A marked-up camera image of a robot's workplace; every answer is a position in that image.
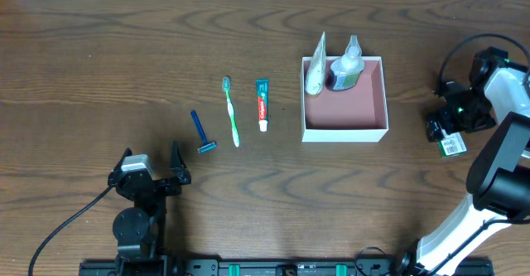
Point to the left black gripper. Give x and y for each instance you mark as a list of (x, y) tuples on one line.
[(155, 186)]

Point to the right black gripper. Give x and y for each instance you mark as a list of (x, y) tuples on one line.
[(440, 121)]

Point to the green white soap box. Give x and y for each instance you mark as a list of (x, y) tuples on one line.
[(452, 145)]

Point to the clear pump bottle blue liquid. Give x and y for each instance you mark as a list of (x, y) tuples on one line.
[(345, 71)]

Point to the green white toothbrush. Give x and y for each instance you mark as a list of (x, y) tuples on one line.
[(231, 112)]

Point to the white floral lotion tube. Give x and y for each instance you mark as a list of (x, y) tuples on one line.
[(315, 75)]

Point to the Colgate toothpaste tube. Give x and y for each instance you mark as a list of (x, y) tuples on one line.
[(262, 94)]

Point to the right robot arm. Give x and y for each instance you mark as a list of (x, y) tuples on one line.
[(497, 186)]

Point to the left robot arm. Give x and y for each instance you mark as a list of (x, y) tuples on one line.
[(140, 229)]

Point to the blue disposable razor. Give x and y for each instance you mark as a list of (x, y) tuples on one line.
[(206, 145)]

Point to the white box pink interior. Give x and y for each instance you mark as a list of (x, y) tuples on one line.
[(356, 115)]

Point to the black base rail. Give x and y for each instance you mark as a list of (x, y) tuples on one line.
[(212, 267)]

